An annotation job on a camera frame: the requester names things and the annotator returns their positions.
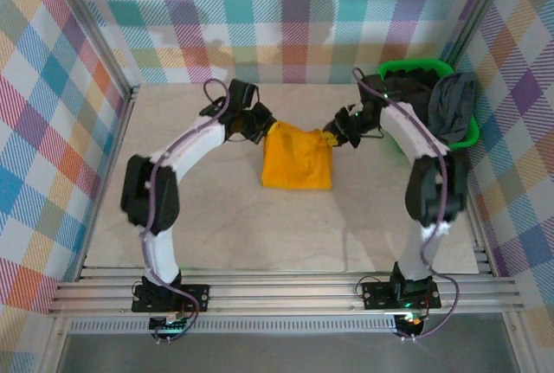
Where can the orange t-shirt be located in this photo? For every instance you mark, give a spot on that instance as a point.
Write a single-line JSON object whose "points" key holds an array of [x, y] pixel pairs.
{"points": [[296, 161]]}

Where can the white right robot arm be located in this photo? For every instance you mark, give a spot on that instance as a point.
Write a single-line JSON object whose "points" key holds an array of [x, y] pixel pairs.
{"points": [[413, 256]]}

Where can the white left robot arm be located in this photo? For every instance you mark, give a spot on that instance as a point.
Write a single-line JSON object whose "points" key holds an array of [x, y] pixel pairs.
{"points": [[160, 252]]}

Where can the black t-shirt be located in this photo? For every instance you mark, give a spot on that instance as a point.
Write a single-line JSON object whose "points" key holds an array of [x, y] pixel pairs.
{"points": [[407, 91]]}

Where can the dark grey t-shirt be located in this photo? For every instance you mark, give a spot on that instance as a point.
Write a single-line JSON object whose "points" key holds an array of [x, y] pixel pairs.
{"points": [[452, 109]]}

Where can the green plastic basket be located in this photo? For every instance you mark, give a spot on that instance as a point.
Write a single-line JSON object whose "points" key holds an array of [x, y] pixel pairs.
{"points": [[469, 137]]}

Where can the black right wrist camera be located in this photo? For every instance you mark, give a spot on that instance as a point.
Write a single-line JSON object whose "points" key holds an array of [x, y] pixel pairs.
{"points": [[348, 120]]}

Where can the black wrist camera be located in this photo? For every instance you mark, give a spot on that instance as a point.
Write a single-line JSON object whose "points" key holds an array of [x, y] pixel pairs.
{"points": [[264, 115], [348, 120]]}

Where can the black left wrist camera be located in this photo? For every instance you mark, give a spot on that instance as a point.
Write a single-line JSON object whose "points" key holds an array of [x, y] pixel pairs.
{"points": [[264, 115]]}

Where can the aluminium frame post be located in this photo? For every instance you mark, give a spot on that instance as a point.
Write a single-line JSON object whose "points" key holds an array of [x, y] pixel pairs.
{"points": [[93, 31], [474, 18]]}

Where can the aluminium frame rail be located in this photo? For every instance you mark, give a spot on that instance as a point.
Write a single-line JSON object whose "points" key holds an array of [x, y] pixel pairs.
{"points": [[285, 293]]}

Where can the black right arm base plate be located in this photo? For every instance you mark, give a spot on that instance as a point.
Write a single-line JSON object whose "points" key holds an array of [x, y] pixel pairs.
{"points": [[374, 295]]}

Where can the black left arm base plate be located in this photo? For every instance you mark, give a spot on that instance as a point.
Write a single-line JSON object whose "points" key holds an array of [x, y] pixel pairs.
{"points": [[199, 297]]}

